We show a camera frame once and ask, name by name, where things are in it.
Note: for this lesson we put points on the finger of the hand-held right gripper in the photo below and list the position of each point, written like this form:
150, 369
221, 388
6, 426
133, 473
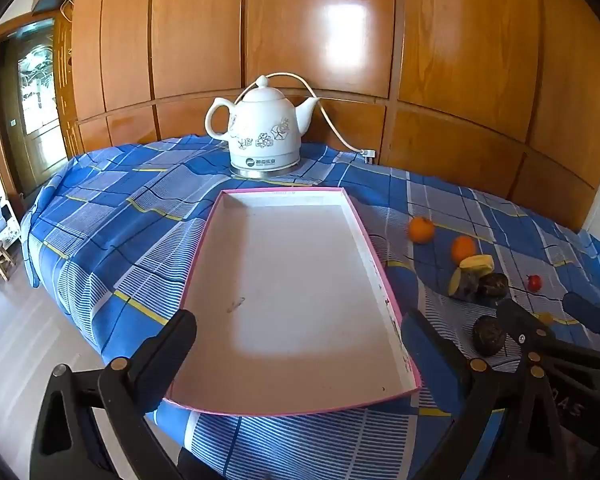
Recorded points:
587, 312
517, 317

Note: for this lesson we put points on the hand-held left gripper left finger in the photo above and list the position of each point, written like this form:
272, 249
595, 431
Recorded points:
167, 350

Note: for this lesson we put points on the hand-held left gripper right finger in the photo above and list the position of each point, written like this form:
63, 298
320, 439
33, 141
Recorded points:
430, 355

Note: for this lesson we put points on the large dark dried fruit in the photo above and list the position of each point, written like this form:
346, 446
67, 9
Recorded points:
489, 336

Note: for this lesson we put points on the small dark dried fruit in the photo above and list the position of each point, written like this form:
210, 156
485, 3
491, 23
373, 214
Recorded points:
495, 287

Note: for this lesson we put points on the red cherry tomato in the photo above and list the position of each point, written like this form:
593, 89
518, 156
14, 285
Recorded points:
534, 283

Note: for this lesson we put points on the purple-skinned yam piece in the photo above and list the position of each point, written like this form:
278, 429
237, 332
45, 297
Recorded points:
464, 286

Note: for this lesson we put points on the peeled yellow yam piece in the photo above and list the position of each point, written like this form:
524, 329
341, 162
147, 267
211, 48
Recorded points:
477, 263

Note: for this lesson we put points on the orange tangerine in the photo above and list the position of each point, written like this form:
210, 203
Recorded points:
421, 230
463, 249

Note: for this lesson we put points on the pink-edged white cardboard tray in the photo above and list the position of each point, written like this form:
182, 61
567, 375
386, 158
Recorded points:
290, 285

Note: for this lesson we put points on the person's dark clothing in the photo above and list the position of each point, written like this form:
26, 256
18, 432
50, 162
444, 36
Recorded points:
200, 467

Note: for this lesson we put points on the blue plaid cloth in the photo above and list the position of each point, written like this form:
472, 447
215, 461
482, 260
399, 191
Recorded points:
130, 220

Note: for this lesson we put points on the silver kettle base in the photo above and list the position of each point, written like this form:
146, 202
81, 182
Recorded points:
265, 171

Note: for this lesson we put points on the white plastic furniture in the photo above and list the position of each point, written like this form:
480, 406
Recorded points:
2, 220

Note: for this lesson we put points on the white power plug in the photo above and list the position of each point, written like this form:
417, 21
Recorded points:
369, 153

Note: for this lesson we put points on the white floral ceramic kettle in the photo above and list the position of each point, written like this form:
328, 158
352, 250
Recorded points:
262, 120

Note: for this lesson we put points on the wooden wardrobe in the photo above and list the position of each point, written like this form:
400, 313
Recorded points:
430, 60

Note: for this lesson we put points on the wooden glass door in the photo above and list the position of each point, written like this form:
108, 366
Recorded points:
35, 110

